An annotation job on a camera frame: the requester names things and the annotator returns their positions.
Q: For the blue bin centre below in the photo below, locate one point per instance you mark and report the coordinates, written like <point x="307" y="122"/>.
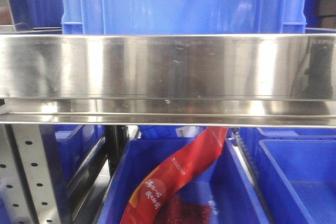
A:
<point x="224" y="186"/>

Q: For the blue bin below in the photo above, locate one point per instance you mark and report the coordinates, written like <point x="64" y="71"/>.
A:
<point x="297" y="174"/>
<point x="224" y="186"/>
<point x="74" y="143"/>

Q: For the blue bin left below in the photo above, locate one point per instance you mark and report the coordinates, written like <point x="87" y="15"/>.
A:
<point x="74" y="143"/>

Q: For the dark red textured block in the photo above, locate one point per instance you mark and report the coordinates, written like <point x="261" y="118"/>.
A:
<point x="176" y="211"/>

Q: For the blue bin right below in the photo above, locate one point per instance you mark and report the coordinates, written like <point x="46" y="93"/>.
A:
<point x="297" y="174"/>

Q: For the red printed package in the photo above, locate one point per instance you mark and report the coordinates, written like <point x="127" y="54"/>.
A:
<point x="158" y="187"/>

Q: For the large blue crate on shelf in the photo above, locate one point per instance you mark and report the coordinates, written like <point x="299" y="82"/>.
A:
<point x="163" y="17"/>

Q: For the perforated steel upright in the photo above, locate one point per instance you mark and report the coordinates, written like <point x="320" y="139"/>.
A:
<point x="33" y="187"/>

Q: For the dark blue crate upper left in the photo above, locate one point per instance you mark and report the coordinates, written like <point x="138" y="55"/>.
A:
<point x="31" y="14"/>

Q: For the stainless steel shelf rail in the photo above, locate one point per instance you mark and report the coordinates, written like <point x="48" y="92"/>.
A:
<point x="284" y="80"/>

